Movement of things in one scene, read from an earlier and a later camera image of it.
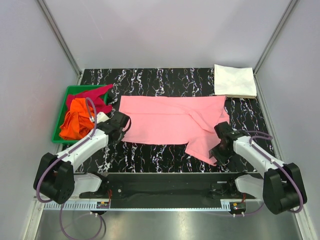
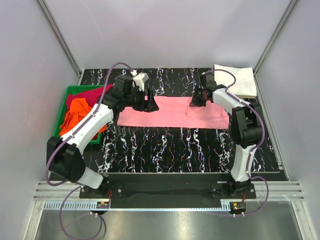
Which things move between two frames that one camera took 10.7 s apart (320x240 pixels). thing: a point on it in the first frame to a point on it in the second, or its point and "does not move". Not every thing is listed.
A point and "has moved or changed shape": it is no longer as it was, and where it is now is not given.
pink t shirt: (171, 120) has moved or changed shape
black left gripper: (115, 143) to (147, 106)
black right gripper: (214, 152) to (194, 102)
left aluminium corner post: (60, 40) does not move
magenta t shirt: (100, 106) does not move
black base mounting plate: (162, 190) does not move
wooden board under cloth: (241, 96) does not move
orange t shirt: (77, 123) does not move
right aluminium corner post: (259, 93) does not move
